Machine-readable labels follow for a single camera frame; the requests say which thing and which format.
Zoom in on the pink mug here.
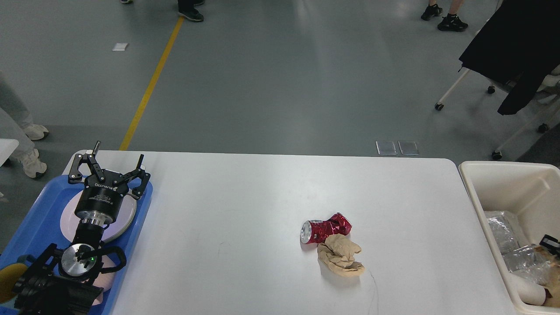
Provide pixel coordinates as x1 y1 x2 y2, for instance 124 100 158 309
92 255 116 306

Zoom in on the white side table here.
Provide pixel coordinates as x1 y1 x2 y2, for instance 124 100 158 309
0 138 19 167

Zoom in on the foil wrapper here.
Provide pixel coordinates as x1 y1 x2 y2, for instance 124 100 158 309
502 245 550 286
484 211 524 255

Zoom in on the teal and yellow mug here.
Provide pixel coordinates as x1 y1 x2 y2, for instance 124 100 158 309
0 255 34 304

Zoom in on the pink plate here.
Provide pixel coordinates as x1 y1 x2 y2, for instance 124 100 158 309
59 192 137 243

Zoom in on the person in grey trousers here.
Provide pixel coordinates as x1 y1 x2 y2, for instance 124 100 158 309
0 73 49 179

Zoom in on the crushed red soda can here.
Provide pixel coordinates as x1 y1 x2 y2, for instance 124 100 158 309
299 213 352 245

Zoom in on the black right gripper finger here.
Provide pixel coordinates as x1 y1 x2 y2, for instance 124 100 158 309
539 234 560 256

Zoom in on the white paper cup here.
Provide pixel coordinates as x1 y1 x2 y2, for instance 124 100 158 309
508 273 546 306

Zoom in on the brown paper ball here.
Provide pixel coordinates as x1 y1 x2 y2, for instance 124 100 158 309
536 246 560 308

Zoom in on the tan napkin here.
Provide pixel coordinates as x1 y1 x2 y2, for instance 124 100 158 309
317 234 366 277

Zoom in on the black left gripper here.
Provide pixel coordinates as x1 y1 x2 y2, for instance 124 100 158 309
67 141 151 229

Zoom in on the beige plastic bin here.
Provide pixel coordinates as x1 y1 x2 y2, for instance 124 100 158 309
459 161 560 315

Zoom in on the person with black sneakers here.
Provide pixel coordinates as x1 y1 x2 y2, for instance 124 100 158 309
420 0 469 32

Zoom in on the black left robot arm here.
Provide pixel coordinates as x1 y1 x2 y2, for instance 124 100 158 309
1 144 153 315

